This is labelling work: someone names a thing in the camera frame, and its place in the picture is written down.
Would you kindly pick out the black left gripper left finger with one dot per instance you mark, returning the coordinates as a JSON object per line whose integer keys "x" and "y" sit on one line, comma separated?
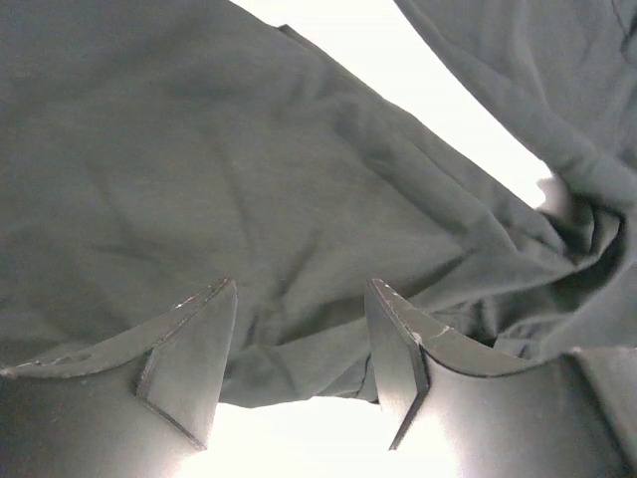
{"x": 136, "y": 405}

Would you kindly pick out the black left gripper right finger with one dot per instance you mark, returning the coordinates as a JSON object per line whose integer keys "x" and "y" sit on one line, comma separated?
{"x": 461, "y": 409}

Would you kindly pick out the black trousers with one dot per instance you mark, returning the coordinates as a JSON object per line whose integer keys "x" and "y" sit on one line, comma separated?
{"x": 150, "y": 149}

